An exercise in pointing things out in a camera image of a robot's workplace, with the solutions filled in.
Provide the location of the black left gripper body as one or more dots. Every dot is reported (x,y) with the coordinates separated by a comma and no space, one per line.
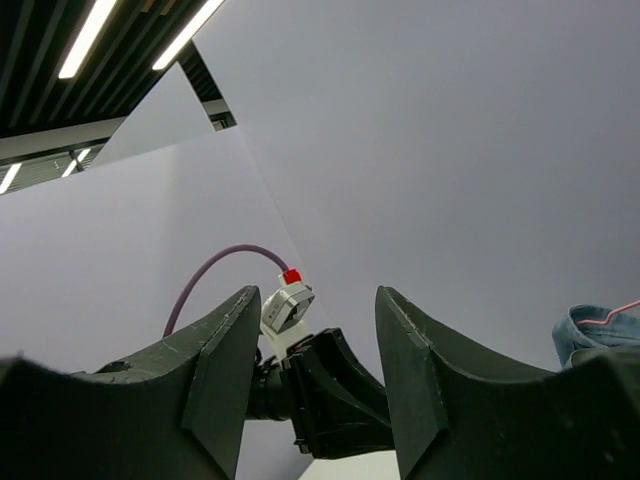
(315,398)

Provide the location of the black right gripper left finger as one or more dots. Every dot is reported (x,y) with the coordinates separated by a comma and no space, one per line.
(173,410)

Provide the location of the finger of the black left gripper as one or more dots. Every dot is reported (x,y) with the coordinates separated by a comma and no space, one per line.
(358,419)

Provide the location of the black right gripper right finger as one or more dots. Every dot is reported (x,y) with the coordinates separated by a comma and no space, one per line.
(460,410)

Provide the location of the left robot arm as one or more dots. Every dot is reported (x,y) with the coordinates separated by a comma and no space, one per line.
(268,395)

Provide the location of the blue denim skirt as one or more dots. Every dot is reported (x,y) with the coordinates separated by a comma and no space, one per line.
(576,345)

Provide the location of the ceiling light strip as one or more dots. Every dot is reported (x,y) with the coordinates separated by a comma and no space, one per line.
(196,22)
(94,23)

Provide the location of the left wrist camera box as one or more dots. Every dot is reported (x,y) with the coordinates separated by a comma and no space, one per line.
(282,314)

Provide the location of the pink wire hanger rear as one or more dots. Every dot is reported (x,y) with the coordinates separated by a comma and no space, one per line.
(601,316)

